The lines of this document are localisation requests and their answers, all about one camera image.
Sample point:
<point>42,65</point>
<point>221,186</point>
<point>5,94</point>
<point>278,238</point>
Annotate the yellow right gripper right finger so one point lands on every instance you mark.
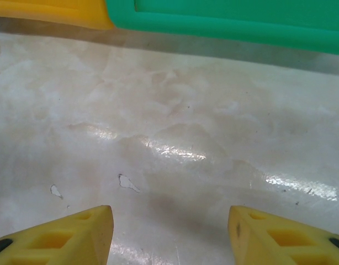
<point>260,240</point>

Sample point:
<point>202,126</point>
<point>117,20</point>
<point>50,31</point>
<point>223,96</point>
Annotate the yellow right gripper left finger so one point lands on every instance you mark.
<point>70,240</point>

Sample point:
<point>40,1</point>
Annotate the green plastic bin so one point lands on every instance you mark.
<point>227,22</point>

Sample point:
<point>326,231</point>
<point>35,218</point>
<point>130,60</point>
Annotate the yellow plastic bin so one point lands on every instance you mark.
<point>62,9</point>

